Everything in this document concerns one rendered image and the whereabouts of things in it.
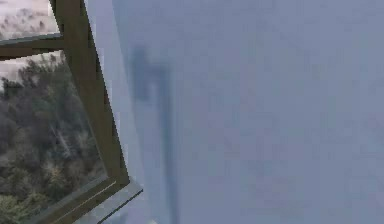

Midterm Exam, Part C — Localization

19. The brown framed window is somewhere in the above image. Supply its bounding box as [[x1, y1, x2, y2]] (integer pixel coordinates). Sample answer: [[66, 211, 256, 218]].
[[0, 0, 144, 224]]

